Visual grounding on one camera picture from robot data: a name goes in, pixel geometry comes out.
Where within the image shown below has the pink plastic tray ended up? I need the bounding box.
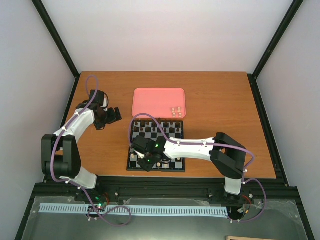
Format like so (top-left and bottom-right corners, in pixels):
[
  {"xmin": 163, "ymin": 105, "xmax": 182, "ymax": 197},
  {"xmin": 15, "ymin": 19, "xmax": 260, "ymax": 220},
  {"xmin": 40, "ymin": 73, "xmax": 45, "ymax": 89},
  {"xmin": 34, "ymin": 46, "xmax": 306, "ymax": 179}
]
[{"xmin": 132, "ymin": 88, "xmax": 187, "ymax": 119}]

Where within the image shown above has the black aluminium frame post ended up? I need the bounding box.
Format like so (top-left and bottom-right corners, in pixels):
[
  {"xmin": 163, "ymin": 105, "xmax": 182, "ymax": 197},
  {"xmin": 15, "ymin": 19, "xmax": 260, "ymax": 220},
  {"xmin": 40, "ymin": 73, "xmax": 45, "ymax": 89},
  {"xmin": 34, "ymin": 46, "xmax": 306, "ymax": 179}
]
[{"xmin": 32, "ymin": 0, "xmax": 80, "ymax": 78}]

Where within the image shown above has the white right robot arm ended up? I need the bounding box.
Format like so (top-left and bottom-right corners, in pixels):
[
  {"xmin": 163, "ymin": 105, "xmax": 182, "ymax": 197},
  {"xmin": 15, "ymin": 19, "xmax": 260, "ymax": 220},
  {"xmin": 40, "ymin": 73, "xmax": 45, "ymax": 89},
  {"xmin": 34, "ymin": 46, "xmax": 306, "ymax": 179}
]
[{"xmin": 130, "ymin": 132, "xmax": 247, "ymax": 196}]

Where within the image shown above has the black right frame post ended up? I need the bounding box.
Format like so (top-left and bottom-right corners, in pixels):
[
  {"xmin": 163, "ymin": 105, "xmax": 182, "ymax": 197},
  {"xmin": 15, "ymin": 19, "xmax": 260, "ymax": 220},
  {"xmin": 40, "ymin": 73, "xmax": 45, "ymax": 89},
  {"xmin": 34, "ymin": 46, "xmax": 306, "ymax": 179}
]
[{"xmin": 251, "ymin": 0, "xmax": 305, "ymax": 78}]

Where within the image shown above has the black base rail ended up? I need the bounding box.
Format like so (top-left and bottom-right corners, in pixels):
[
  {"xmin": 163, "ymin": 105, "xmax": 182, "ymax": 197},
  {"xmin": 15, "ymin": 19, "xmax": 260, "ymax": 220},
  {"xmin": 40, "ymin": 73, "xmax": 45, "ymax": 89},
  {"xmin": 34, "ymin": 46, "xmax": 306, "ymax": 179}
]
[{"xmin": 32, "ymin": 174, "xmax": 301, "ymax": 208}]

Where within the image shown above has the black white chess board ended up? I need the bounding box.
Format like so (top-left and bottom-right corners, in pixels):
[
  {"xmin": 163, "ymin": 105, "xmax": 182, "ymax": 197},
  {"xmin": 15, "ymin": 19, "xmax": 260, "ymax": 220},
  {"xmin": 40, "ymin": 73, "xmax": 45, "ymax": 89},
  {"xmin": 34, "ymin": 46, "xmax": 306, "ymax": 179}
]
[{"xmin": 126, "ymin": 119, "xmax": 185, "ymax": 173}]

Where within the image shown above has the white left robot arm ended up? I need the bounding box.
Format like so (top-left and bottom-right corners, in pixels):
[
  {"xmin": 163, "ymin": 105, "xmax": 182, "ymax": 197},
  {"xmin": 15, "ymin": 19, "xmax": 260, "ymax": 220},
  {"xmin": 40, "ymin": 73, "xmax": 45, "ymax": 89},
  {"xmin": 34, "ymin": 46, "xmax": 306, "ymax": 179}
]
[{"xmin": 41, "ymin": 90, "xmax": 122, "ymax": 202}]

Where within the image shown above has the light blue cable duct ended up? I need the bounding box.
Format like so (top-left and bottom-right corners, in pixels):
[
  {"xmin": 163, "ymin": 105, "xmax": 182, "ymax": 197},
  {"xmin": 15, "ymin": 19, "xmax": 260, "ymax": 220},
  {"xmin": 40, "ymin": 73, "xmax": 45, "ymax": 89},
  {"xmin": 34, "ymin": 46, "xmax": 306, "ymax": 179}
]
[{"xmin": 38, "ymin": 203, "xmax": 228, "ymax": 218}]

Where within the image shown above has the dark brown knight piece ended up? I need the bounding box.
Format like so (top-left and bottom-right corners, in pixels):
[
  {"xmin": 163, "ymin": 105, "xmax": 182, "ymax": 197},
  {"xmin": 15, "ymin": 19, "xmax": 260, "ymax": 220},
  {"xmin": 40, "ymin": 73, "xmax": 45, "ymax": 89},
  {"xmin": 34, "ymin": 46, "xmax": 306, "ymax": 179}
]
[{"xmin": 140, "ymin": 121, "xmax": 146, "ymax": 128}]

